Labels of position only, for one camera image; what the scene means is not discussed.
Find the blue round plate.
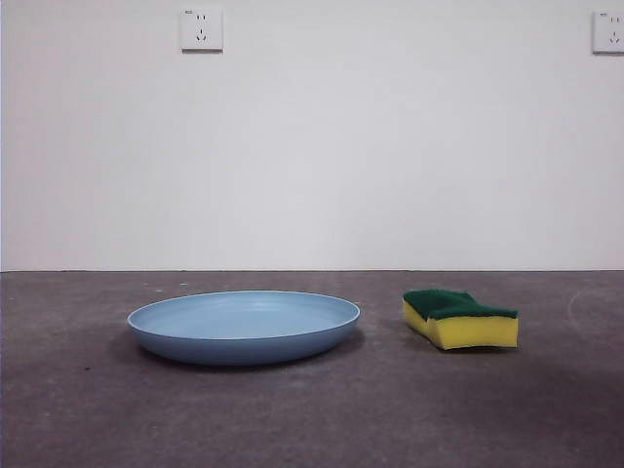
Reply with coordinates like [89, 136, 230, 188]
[127, 290, 363, 367]

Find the white wall socket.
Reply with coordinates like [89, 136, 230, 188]
[592, 10, 624, 55]
[180, 5, 225, 54]

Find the yellow sponge with green scourer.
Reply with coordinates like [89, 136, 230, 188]
[402, 289, 520, 352]

